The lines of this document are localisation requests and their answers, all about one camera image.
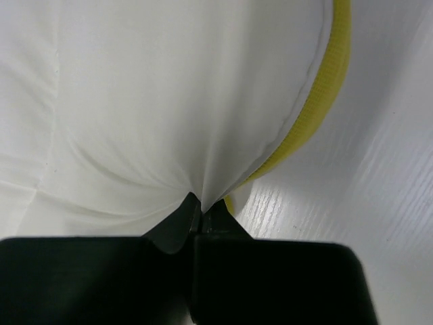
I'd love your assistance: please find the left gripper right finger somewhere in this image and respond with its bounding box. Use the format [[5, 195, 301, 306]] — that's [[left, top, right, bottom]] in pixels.
[[192, 201, 378, 324]]

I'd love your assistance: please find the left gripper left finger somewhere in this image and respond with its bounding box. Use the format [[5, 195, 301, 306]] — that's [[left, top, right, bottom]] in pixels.
[[1, 194, 201, 324]]

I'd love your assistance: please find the white pillow with yellow edge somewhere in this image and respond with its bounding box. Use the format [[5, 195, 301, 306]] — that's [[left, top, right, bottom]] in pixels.
[[1, 1, 352, 238]]

